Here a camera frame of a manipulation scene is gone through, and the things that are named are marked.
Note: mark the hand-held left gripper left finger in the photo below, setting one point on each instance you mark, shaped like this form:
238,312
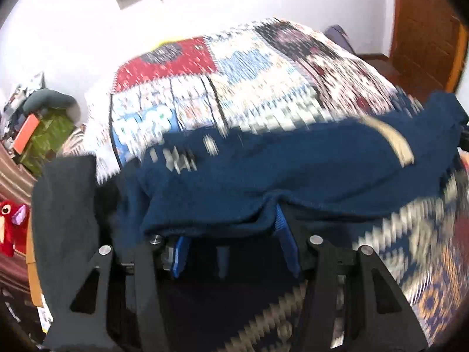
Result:
181,256

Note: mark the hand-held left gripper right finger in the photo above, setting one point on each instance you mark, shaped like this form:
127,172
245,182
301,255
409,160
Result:
289,245

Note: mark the navy patterned hoodie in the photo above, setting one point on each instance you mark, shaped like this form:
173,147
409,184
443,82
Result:
293,168

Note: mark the brown wooden door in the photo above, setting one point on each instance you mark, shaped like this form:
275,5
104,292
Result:
421,25

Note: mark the black jacket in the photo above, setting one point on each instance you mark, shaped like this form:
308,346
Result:
66,227

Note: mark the tan cardboard box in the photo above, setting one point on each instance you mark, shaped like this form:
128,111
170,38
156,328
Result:
34,271

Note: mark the red plush toy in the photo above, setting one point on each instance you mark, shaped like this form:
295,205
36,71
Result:
11,227

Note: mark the patchwork printed bedspread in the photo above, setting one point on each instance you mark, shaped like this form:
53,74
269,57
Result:
256,73

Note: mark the green printed box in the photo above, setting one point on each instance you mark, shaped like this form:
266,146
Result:
47,143

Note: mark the brown striped cloth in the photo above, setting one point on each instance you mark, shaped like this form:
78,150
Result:
14,179

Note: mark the orange box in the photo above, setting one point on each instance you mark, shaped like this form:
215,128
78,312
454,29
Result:
27,134

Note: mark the grey plush pillow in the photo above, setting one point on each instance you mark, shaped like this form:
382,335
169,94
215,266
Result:
51,101

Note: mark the yellow pillow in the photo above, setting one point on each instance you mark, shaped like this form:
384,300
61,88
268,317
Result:
166,42

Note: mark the pile of assorted packages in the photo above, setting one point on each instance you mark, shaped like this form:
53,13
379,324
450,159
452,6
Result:
18,95

